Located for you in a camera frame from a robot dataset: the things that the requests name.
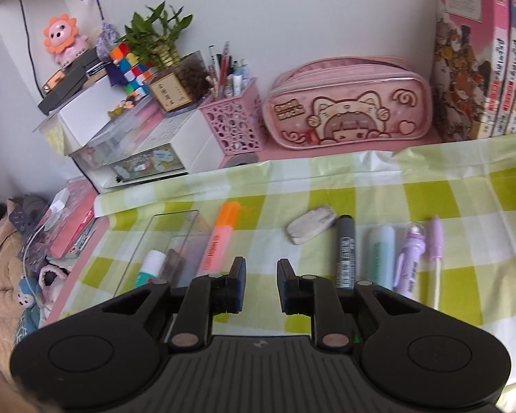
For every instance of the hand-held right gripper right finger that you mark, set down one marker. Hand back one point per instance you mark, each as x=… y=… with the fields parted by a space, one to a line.
x=284 y=292

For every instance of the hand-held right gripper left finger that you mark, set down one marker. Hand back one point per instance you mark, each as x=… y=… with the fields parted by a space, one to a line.
x=241 y=282

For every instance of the orange pink highlighter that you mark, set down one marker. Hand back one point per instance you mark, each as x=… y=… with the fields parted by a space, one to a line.
x=221 y=236

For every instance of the grey white eraser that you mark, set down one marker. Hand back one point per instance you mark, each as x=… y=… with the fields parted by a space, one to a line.
x=311 y=226

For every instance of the black marker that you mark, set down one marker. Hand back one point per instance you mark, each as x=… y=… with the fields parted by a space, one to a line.
x=346 y=249

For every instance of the clear plastic box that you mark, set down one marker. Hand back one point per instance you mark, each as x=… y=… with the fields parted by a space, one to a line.
x=172 y=232

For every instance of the white green glue stick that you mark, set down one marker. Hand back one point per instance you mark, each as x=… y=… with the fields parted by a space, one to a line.
x=152 y=262

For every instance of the green marker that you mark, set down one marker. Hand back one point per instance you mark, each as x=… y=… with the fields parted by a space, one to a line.
x=380 y=249

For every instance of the purple dome-top pen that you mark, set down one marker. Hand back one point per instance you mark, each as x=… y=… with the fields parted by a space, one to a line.
x=410 y=258

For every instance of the slim purple gel pen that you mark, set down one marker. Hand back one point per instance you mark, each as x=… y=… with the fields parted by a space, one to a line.
x=434 y=241

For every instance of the white drawer organizer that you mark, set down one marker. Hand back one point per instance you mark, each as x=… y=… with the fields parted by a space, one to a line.
x=193 y=137

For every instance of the pink perforated pen holder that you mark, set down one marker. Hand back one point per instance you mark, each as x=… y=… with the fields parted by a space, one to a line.
x=232 y=124

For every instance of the stack of pink books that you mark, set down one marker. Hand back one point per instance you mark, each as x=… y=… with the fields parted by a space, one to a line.
x=75 y=223

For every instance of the clear lidded storage box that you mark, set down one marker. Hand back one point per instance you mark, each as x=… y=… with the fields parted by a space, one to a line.
x=129 y=133

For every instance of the white fluffy thing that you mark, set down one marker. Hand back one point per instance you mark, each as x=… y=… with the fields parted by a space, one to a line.
x=53 y=284

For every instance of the pink cartoon pencil case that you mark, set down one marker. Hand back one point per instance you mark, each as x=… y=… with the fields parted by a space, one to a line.
x=348 y=116

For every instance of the clear acrylic tray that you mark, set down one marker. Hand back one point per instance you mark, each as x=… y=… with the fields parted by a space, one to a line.
x=75 y=189

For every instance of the small clear storage box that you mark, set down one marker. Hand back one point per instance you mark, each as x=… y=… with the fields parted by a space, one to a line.
x=90 y=157

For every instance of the white charger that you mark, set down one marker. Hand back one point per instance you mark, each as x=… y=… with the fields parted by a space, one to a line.
x=61 y=200

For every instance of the green checked tablecloth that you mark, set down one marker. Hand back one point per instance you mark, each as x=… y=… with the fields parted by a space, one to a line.
x=456 y=189

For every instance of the bunch of pens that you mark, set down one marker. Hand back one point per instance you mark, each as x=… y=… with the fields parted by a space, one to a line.
x=223 y=73

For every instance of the small figurine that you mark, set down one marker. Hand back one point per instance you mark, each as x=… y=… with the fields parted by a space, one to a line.
x=122 y=107

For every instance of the bamboo plant in glass pot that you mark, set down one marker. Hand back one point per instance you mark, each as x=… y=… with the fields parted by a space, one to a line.
x=185 y=77

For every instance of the white box with yellow pattern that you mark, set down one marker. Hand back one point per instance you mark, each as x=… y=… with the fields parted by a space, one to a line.
x=90 y=116

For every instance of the dark grey cloth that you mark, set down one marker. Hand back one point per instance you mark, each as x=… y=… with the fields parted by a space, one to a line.
x=26 y=211

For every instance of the colourful puzzle cube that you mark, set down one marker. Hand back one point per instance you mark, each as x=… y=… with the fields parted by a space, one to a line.
x=129 y=66

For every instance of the dark grey box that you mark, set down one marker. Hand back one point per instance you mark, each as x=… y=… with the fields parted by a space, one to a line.
x=64 y=90

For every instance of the small brown box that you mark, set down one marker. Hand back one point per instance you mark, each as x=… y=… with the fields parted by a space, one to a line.
x=53 y=81

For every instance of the purple sachet charm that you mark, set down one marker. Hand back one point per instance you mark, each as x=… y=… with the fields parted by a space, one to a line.
x=106 y=34

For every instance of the pink book slipcase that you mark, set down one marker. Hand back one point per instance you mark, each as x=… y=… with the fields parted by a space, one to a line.
x=468 y=60

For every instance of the pink orange lion toy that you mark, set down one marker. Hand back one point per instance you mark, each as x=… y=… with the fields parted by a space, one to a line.
x=62 y=38

